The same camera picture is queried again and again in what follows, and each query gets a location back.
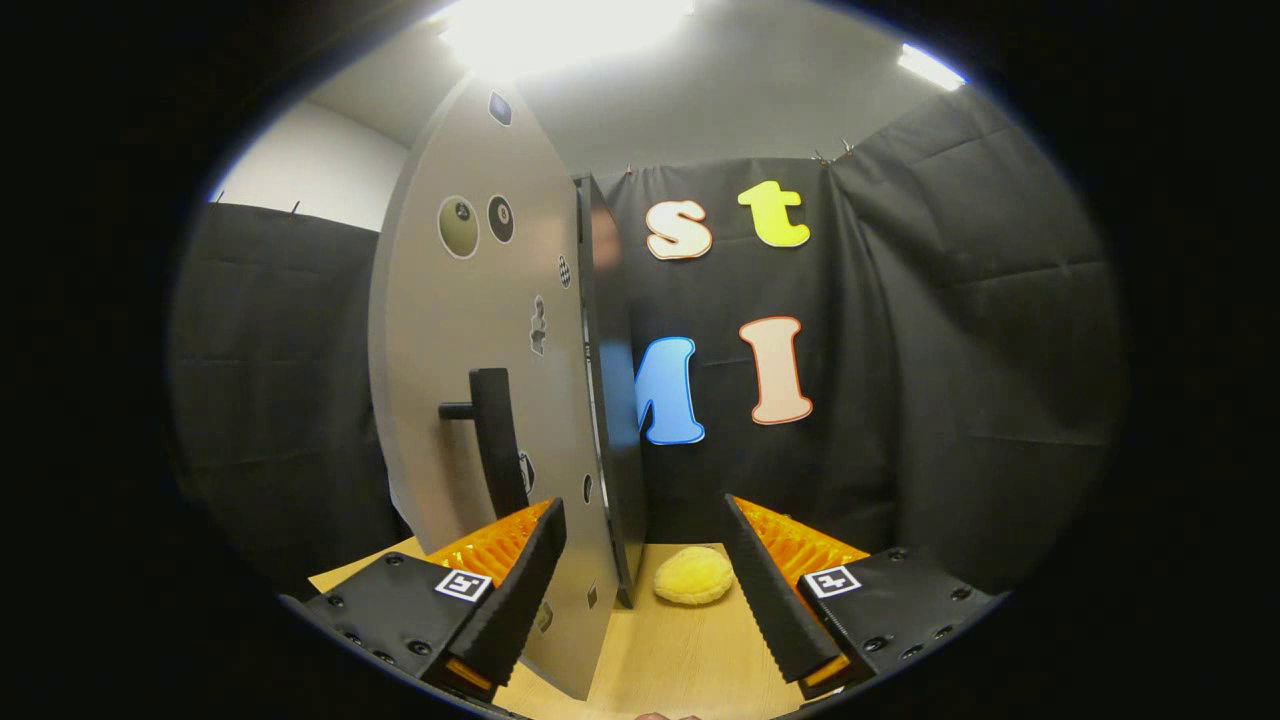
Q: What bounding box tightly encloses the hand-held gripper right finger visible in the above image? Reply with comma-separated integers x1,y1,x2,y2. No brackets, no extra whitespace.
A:
722,493,1006,701

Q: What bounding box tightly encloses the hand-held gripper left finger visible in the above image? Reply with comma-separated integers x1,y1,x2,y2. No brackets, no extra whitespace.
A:
300,497,568,701

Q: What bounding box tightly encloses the black door handle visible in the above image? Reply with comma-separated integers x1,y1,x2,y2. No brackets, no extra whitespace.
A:
438,368,531,521

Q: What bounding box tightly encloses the dark grey shoe cabinet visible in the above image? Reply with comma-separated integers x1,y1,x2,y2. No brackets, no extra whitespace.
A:
575,175,649,609

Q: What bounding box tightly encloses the beige shoe cabinet door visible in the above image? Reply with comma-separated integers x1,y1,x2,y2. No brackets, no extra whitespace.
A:
367,75,623,701

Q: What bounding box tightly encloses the yellow plush toy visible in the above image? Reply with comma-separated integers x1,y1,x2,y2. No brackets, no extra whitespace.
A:
654,546,736,607

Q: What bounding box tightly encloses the black backdrop cloth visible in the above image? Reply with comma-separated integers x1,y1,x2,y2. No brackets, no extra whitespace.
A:
168,85,1126,601

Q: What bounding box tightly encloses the narrow ceiling light strip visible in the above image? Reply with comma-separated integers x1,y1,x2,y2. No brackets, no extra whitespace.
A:
897,43,969,93

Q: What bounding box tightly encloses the large ceiling light panel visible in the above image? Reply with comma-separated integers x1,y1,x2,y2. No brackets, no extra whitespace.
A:
440,0,696,81

